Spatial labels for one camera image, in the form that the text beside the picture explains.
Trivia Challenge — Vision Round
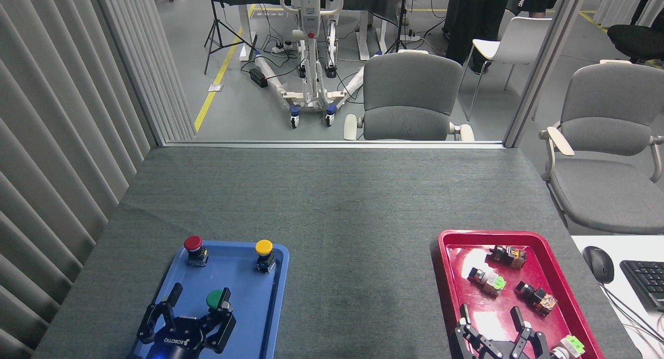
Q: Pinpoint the black keyboard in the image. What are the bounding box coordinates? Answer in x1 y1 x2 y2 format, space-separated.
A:
620 259 664 313

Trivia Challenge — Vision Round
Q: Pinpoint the grey switch with green block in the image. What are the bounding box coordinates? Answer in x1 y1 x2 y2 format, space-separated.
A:
467 267 507 297

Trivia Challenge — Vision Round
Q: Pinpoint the grey office chair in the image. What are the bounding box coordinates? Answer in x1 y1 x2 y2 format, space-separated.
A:
343 49 475 142
538 60 664 235

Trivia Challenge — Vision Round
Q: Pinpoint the grey pleated partition panel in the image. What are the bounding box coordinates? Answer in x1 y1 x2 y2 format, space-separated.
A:
0 0 197 359

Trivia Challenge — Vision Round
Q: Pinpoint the red plastic tray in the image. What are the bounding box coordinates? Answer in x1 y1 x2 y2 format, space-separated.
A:
431 229 605 359

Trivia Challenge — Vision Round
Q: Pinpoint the white plastic chair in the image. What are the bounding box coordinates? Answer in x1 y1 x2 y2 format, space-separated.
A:
464 17 553 122

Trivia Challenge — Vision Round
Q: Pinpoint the blue plastic tray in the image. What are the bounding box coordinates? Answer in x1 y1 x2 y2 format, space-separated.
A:
127 240 290 359

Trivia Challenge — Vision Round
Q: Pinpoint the white switch with green block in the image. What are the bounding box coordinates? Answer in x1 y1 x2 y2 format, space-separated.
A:
550 335 586 359

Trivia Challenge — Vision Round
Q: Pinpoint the white stand on wheels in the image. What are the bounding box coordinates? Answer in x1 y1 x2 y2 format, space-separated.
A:
254 0 366 129

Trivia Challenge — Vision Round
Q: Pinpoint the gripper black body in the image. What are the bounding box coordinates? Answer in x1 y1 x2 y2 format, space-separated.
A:
481 342 518 359
141 315 209 359

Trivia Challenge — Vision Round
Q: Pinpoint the black tripod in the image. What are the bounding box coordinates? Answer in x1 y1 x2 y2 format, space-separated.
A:
204 0 255 75
386 0 421 53

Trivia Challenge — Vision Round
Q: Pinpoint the black computer mouse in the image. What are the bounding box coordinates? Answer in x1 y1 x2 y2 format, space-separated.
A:
582 246 615 284

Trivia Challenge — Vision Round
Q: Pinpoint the green push button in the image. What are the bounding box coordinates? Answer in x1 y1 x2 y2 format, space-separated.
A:
206 289 227 312

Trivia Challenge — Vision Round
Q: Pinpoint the yellow push button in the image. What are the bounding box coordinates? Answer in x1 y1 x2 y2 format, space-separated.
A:
255 239 276 273

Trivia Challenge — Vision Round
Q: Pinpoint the black switch with orange block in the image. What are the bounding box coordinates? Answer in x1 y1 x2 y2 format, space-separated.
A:
515 281 558 316
486 245 527 270

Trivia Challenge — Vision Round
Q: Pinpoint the red push button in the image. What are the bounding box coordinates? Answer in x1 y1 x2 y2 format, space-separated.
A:
184 235 209 267

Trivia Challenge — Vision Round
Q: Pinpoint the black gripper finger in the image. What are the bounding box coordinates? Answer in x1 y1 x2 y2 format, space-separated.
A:
137 283 184 344
449 303 494 359
200 288 238 353
509 306 551 359

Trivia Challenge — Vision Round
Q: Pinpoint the silver aluminium post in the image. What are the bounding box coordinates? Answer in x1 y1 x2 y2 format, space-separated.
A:
503 0 589 148

